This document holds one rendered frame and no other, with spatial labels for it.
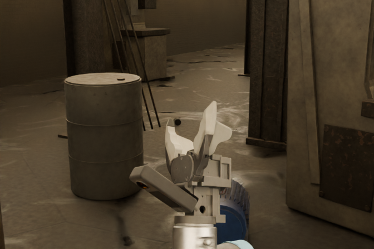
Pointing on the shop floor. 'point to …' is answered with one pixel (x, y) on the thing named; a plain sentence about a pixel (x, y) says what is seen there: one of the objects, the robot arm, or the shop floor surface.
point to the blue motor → (234, 214)
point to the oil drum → (104, 133)
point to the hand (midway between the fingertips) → (187, 109)
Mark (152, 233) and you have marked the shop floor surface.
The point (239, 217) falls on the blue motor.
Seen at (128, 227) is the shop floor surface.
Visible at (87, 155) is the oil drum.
